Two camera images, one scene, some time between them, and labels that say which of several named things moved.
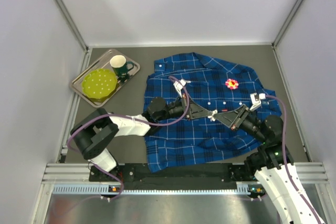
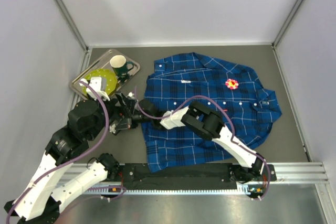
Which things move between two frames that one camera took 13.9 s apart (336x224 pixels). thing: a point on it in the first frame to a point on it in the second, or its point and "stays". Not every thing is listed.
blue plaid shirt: (220, 87) stays
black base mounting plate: (225, 177) stays
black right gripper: (239, 116) to (135, 116)
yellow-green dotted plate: (100, 85) stays
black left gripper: (186, 107) to (119, 109)
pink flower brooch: (231, 84) stays
